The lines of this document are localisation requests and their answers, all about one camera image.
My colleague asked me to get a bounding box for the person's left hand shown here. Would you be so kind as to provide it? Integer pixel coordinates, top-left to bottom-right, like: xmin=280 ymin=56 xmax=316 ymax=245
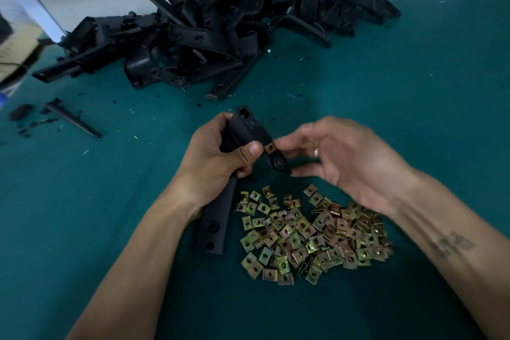
xmin=169 ymin=113 xmax=265 ymax=217

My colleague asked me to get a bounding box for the person's right hand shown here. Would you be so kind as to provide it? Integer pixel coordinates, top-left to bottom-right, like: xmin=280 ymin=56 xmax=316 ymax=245
xmin=273 ymin=116 xmax=419 ymax=217

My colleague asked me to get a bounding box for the black plastic bracket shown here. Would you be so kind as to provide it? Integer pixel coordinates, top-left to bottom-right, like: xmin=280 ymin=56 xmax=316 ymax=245
xmin=198 ymin=105 xmax=294 ymax=256

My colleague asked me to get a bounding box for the pile of brass clip nuts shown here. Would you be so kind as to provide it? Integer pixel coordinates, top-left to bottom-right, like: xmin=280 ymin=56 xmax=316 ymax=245
xmin=235 ymin=184 xmax=395 ymax=286

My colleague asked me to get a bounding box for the pile of black plastic brackets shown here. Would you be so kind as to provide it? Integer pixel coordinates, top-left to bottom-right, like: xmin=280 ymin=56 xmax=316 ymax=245
xmin=32 ymin=0 xmax=402 ymax=101

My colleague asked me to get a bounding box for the person's left forearm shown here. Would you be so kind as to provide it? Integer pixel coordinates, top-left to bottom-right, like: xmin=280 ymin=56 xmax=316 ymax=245
xmin=67 ymin=192 xmax=196 ymax=340

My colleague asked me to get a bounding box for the person's right forearm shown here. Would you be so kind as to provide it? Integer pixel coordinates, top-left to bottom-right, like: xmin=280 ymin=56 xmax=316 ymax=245
xmin=386 ymin=172 xmax=510 ymax=340

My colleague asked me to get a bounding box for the green table cloth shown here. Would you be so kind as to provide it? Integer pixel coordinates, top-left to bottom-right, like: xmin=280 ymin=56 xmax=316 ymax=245
xmin=0 ymin=0 xmax=510 ymax=340

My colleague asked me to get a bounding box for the thin black plastic strip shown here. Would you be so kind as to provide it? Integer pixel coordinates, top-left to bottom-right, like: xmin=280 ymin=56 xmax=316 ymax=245
xmin=41 ymin=97 xmax=102 ymax=139

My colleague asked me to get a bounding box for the small black plastic scrap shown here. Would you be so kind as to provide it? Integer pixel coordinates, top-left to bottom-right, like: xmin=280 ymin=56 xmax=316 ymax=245
xmin=8 ymin=104 xmax=35 ymax=122

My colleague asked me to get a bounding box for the brown cardboard piece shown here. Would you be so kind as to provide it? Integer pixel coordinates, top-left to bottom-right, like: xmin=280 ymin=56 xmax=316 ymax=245
xmin=0 ymin=23 xmax=45 ymax=86

